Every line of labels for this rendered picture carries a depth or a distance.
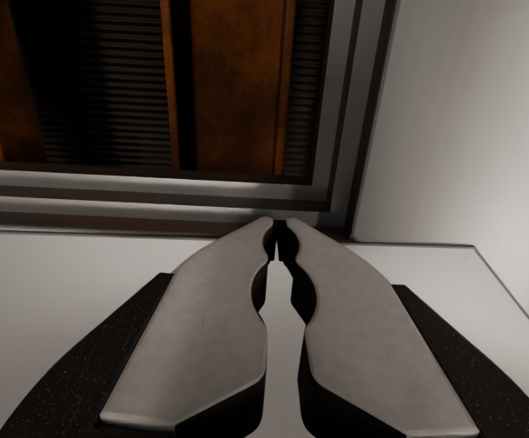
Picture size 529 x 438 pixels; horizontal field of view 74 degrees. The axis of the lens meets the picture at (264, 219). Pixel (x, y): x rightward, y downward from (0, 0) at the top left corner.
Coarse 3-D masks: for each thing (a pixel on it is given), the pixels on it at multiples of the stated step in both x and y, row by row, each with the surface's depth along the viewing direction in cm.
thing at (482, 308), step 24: (480, 264) 14; (456, 288) 15; (480, 288) 15; (504, 288) 15; (456, 312) 15; (480, 312) 15; (504, 312) 15; (480, 336) 16; (504, 336) 16; (528, 336) 16; (504, 360) 17; (528, 360) 17; (528, 384) 18
